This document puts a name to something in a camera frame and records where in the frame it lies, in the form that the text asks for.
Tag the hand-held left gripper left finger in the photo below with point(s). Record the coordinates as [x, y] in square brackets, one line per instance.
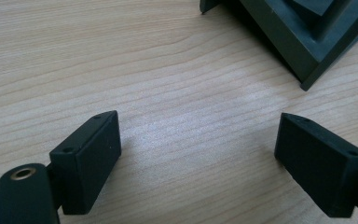
[87, 168]

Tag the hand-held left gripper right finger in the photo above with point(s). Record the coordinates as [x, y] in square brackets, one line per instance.
[320, 174]

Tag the dark grey plastic tray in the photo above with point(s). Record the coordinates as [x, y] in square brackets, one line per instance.
[295, 34]

